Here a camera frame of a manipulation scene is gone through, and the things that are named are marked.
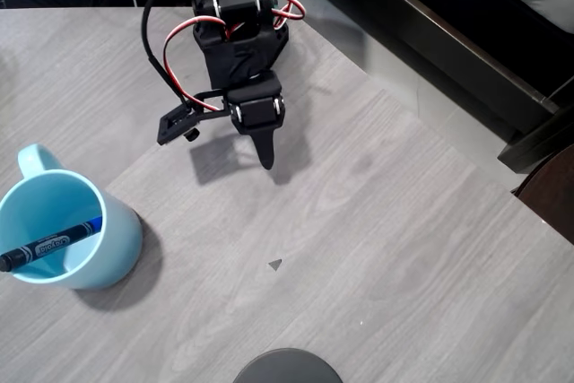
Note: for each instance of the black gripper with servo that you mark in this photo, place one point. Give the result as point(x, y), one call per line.
point(256, 113)

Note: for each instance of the blue capped black marker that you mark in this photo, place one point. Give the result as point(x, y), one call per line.
point(49, 246)

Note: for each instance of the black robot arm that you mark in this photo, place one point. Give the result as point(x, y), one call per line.
point(237, 55)

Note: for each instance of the light blue ceramic mug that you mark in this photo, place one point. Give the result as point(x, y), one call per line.
point(116, 239)

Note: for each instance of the round black disc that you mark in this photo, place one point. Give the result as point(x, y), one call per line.
point(287, 367)

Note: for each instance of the dark brown round furniture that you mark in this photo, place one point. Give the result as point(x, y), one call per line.
point(551, 194)

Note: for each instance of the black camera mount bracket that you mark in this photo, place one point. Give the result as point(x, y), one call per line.
point(172, 125)

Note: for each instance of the dark bed frame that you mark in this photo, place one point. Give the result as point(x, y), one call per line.
point(448, 42)

